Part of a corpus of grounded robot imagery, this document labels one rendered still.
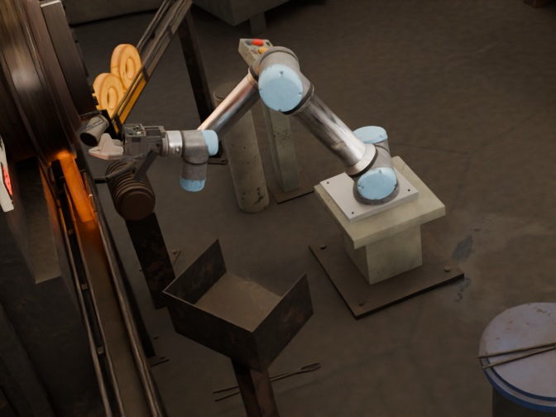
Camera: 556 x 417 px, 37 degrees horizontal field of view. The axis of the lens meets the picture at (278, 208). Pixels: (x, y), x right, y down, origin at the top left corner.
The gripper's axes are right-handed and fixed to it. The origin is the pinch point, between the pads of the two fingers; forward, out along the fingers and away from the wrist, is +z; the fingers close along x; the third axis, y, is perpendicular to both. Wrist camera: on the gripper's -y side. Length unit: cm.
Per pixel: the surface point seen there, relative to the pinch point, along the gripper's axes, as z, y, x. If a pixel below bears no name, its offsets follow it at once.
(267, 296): -32, -6, 61
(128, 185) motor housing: -12.8, -18.7, -11.4
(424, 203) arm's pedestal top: -102, -15, 15
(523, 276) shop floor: -136, -35, 32
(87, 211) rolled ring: 5.0, -3.8, 22.5
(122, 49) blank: -17, 10, -48
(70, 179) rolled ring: 8.8, 4.5, 19.5
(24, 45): 20, 46, 31
